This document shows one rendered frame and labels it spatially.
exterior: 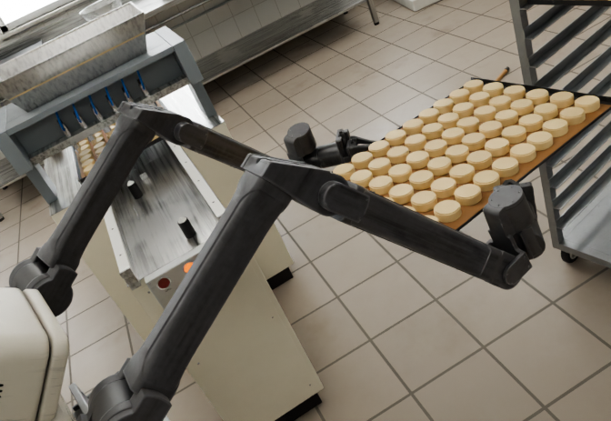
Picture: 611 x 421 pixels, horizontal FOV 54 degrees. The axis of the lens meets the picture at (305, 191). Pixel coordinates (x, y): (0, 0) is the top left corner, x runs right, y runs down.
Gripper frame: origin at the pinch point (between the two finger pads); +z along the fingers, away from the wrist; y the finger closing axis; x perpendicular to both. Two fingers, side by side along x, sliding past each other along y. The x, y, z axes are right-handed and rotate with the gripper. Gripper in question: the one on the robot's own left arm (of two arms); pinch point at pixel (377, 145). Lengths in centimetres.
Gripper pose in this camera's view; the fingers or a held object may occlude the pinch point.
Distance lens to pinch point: 147.6
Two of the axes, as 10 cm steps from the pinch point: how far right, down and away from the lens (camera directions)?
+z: 9.5, -1.9, -2.6
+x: -1.2, 5.5, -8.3
